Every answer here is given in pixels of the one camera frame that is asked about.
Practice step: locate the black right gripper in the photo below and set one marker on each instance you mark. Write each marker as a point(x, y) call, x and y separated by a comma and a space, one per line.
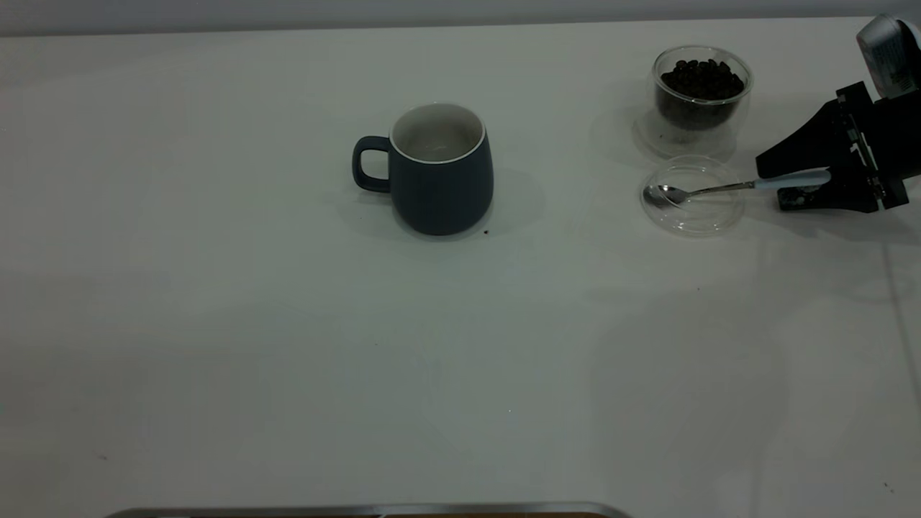
point(892, 151)

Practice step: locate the dark grey ceramic mug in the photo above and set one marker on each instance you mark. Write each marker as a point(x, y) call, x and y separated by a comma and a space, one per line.
point(442, 194)

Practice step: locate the double-walled clear glass cup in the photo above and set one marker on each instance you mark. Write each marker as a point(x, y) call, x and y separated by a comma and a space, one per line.
point(701, 137)

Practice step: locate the dark coffee beans pile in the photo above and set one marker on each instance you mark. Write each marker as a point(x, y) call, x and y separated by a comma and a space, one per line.
point(701, 90)

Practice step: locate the small clear glass dish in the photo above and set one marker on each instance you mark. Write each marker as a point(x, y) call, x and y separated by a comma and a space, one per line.
point(694, 216)

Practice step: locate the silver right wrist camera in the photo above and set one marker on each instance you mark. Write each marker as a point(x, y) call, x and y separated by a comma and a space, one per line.
point(892, 54)

